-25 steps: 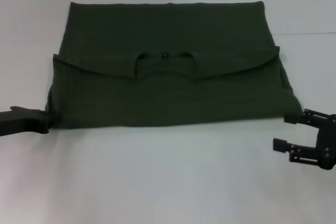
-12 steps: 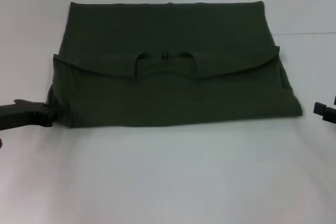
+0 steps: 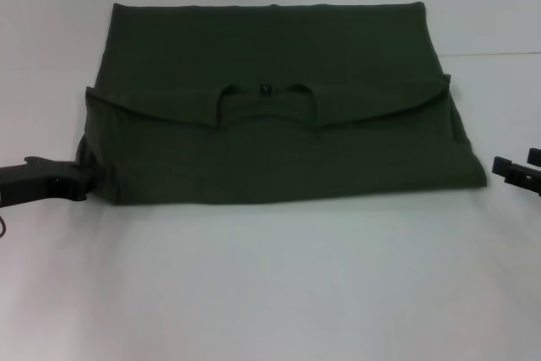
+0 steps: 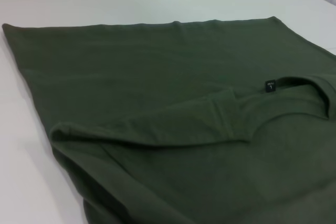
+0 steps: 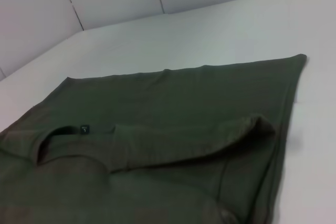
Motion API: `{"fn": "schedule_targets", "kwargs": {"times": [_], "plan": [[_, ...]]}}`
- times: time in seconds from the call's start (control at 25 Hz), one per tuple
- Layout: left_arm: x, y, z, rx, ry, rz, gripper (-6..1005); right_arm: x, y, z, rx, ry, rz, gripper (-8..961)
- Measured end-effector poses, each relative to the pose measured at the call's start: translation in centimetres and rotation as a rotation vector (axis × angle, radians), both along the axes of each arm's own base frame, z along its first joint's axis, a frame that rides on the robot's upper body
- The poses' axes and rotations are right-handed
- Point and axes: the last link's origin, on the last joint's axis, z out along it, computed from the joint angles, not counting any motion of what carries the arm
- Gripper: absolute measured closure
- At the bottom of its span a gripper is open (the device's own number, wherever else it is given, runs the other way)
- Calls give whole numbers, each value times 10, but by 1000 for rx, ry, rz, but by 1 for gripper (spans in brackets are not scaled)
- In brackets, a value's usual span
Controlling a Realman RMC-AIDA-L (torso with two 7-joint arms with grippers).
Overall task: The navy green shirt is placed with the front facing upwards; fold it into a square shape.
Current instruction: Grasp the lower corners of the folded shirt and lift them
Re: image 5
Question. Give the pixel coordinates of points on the dark green FREE t-shirt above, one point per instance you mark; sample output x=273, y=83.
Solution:
x=157, y=103

